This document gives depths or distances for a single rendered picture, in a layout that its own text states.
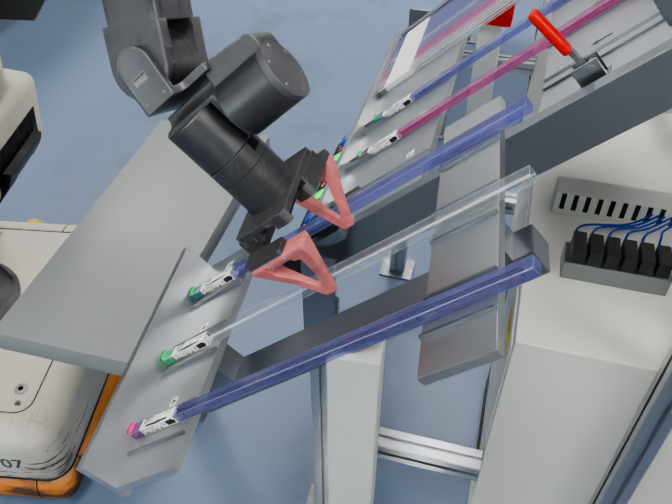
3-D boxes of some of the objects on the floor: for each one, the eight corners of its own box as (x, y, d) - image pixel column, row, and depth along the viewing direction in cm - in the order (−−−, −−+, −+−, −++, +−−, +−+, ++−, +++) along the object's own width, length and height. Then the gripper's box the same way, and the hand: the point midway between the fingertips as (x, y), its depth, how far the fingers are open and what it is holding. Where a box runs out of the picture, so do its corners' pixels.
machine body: (460, 531, 144) (512, 341, 102) (495, 292, 193) (540, 95, 150) (804, 620, 132) (1028, 445, 89) (748, 340, 181) (876, 141, 138)
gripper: (228, 127, 71) (330, 225, 77) (180, 217, 61) (302, 321, 67) (274, 92, 67) (377, 198, 73) (230, 181, 57) (354, 295, 63)
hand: (336, 252), depth 70 cm, fingers open, 9 cm apart
